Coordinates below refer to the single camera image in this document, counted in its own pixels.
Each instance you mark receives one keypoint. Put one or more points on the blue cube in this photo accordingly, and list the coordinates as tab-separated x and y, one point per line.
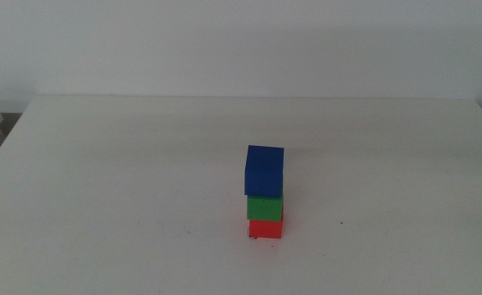
264	172

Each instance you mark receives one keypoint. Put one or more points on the green cube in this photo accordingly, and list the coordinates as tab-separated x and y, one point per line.
265	208

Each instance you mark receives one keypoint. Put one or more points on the red cube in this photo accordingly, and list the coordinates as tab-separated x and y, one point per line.
265	229

